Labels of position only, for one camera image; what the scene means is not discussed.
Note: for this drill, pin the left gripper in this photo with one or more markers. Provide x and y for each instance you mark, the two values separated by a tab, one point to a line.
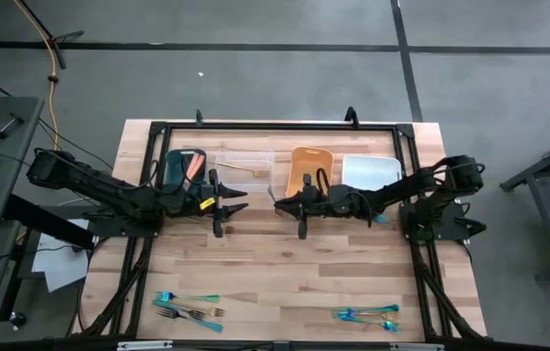
192	200

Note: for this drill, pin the clear plastic bin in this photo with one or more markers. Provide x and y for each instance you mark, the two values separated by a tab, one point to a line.
255	158

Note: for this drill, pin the small black round knob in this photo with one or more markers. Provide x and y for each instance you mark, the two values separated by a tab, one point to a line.
17	319

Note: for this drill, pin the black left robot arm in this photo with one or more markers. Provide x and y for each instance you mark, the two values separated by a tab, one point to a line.
99	185

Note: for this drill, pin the yellow plastic bin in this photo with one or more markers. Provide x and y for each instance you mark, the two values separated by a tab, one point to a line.
311	161

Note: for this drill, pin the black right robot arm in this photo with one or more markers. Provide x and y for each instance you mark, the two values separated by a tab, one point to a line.
421	183

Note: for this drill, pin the black frame clamp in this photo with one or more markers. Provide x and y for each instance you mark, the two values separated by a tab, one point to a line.
351	118
199	118

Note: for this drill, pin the yellow label tag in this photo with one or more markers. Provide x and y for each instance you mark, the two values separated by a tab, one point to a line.
208	203

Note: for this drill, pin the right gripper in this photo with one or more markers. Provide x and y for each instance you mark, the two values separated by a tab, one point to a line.
338	202

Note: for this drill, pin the black desk support beam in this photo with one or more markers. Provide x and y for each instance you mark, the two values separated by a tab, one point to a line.
46	224

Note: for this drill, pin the black aluminium table frame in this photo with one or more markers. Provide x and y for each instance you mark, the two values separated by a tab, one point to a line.
280	126

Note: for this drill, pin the silver metal bracket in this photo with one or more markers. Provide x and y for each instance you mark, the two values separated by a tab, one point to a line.
416	346
143	345

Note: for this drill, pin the white plastic bin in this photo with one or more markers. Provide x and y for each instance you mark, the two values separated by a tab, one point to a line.
370	170

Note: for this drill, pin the teal plastic bin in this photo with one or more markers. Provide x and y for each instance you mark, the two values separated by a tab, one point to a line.
175	168

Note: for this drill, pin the white paper sheets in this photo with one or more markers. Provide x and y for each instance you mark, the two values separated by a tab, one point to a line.
60	263

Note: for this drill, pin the black tripod stand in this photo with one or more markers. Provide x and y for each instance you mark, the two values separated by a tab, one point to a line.
59	51

